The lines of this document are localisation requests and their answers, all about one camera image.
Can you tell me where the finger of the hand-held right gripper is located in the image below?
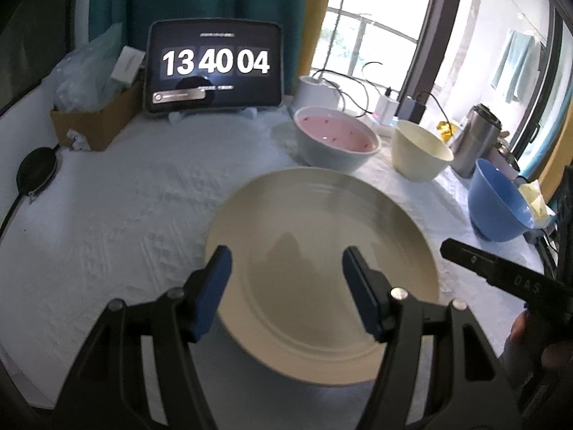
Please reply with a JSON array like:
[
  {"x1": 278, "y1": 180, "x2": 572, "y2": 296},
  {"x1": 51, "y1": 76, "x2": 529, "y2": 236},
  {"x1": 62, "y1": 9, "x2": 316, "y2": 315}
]
[{"x1": 440, "y1": 238, "x2": 573, "y2": 312}]

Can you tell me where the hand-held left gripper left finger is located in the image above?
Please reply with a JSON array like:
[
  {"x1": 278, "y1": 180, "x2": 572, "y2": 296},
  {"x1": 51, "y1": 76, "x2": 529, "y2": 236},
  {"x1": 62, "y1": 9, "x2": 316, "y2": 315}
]
[{"x1": 54, "y1": 245, "x2": 232, "y2": 430}]

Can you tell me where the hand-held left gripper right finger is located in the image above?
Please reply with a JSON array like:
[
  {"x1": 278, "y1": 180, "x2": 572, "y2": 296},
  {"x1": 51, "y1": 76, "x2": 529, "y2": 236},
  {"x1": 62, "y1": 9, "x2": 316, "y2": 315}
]
[{"x1": 342, "y1": 246, "x2": 522, "y2": 430}]

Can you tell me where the beige plate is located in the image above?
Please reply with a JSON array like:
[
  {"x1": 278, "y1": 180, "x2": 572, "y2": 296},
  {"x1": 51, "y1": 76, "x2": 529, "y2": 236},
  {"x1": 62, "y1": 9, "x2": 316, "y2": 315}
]
[{"x1": 205, "y1": 167, "x2": 442, "y2": 388}]

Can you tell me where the blue bowl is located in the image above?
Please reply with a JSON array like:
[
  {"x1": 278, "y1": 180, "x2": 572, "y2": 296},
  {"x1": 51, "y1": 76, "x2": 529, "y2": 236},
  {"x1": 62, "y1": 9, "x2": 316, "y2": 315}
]
[{"x1": 468, "y1": 158, "x2": 535, "y2": 243}]

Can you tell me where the cream bowl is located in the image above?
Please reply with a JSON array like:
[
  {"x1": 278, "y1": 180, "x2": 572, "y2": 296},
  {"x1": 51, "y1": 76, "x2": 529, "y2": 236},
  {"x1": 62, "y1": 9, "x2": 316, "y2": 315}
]
[{"x1": 391, "y1": 120, "x2": 454, "y2": 183}]

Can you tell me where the pink speckled bowl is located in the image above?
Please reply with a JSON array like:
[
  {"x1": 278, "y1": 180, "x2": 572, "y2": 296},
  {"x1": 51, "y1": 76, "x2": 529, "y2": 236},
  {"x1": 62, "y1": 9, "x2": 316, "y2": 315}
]
[{"x1": 293, "y1": 106, "x2": 381, "y2": 172}]

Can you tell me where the person's right hand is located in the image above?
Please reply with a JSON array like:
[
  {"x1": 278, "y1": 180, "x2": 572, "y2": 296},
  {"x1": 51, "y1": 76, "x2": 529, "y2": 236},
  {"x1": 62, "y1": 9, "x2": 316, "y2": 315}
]
[{"x1": 501, "y1": 310, "x2": 560, "y2": 392}]

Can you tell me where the yellow tissue pack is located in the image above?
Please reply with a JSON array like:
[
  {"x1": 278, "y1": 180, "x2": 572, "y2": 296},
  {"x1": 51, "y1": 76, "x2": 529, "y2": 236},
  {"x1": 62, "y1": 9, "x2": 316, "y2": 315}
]
[{"x1": 517, "y1": 179, "x2": 556, "y2": 229}]

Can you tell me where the yellow curtain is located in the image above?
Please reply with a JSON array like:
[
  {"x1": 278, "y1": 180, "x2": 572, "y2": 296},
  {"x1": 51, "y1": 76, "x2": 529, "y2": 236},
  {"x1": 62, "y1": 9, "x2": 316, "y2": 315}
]
[
  {"x1": 286, "y1": 0, "x2": 336, "y2": 99},
  {"x1": 537, "y1": 157, "x2": 558, "y2": 207}
]

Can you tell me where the steel tumbler with black lid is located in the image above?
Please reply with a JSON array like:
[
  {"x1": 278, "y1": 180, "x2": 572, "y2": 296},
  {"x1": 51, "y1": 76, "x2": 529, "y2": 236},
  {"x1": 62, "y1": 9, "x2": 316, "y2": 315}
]
[{"x1": 450, "y1": 103, "x2": 502, "y2": 179}]

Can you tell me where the black charger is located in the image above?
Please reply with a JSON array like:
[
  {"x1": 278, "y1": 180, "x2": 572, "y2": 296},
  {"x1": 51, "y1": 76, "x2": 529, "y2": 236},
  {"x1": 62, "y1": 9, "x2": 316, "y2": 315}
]
[{"x1": 394, "y1": 99, "x2": 426, "y2": 123}]

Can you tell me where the white charger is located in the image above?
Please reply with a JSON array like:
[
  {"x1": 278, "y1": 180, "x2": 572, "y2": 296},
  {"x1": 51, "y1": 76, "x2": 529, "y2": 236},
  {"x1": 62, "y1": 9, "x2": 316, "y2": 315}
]
[{"x1": 374, "y1": 94, "x2": 400, "y2": 126}]

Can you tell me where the hanging light blue towel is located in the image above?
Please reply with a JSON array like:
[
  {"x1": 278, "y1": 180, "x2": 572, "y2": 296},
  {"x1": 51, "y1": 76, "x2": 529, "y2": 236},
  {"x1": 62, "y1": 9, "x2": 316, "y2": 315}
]
[{"x1": 491, "y1": 29, "x2": 535, "y2": 104}]

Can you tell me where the cardboard box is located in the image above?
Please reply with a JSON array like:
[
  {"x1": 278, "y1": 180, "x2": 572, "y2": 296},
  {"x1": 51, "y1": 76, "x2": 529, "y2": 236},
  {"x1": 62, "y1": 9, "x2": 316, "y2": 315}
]
[{"x1": 50, "y1": 78, "x2": 144, "y2": 152}]

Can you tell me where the white desk lamp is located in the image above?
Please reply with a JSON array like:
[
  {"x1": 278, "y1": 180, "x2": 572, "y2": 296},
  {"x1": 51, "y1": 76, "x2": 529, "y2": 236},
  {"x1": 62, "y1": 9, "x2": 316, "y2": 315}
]
[{"x1": 298, "y1": 0, "x2": 399, "y2": 117}]

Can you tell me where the black round pouch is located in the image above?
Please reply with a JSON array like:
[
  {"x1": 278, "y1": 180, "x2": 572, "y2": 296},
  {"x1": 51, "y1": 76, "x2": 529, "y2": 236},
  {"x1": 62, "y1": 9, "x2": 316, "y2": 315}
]
[{"x1": 17, "y1": 147, "x2": 59, "y2": 204}]

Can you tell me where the tablet showing clock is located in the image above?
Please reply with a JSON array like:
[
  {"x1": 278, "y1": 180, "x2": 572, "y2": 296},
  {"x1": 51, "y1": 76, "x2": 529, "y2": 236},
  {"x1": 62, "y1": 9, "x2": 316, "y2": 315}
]
[{"x1": 143, "y1": 19, "x2": 285, "y2": 119}]

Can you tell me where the small white box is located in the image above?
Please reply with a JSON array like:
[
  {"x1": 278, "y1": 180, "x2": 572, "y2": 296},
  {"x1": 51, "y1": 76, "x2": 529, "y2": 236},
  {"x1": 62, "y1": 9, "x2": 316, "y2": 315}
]
[{"x1": 110, "y1": 46, "x2": 146, "y2": 86}]

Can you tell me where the balcony railing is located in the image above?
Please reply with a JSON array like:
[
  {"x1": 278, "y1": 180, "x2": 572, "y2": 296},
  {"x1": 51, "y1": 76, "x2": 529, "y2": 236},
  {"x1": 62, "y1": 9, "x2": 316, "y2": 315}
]
[{"x1": 327, "y1": 6, "x2": 422, "y2": 81}]

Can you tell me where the black window frame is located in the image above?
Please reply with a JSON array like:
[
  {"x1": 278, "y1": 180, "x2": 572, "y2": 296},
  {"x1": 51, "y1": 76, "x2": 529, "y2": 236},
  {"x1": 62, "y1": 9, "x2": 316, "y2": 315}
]
[
  {"x1": 510, "y1": 4, "x2": 565, "y2": 157},
  {"x1": 405, "y1": 0, "x2": 468, "y2": 113}
]

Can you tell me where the black charging cable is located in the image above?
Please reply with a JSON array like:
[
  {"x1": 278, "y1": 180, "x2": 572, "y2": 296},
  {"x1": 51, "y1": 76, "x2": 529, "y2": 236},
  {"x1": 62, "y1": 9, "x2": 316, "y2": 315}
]
[
  {"x1": 416, "y1": 91, "x2": 451, "y2": 124},
  {"x1": 311, "y1": 62, "x2": 390, "y2": 117}
]

